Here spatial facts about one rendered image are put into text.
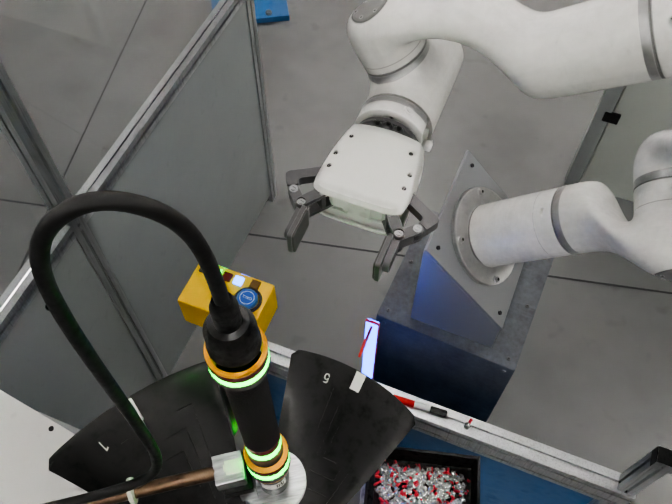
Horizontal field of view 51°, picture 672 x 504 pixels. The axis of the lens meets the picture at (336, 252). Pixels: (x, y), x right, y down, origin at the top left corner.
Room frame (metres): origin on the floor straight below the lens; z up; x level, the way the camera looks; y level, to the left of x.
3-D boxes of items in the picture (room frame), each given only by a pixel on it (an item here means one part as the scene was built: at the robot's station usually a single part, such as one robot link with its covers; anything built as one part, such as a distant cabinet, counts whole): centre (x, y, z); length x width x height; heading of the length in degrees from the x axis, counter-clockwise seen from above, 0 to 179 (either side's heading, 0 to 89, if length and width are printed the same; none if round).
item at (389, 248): (0.37, -0.06, 1.65); 0.07 x 0.03 x 0.03; 158
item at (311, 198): (0.44, 0.01, 1.65); 0.05 x 0.05 x 0.03; 72
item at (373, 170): (0.47, -0.04, 1.65); 0.11 x 0.10 x 0.07; 158
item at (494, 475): (0.49, -0.16, 0.45); 0.82 x 0.01 x 0.66; 68
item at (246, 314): (0.20, 0.07, 1.64); 0.04 x 0.04 x 0.46
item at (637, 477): (0.33, -0.56, 0.96); 0.03 x 0.03 x 0.20; 68
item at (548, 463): (0.49, -0.16, 0.82); 0.90 x 0.04 x 0.08; 68
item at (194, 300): (0.64, 0.21, 1.02); 0.16 x 0.10 x 0.11; 68
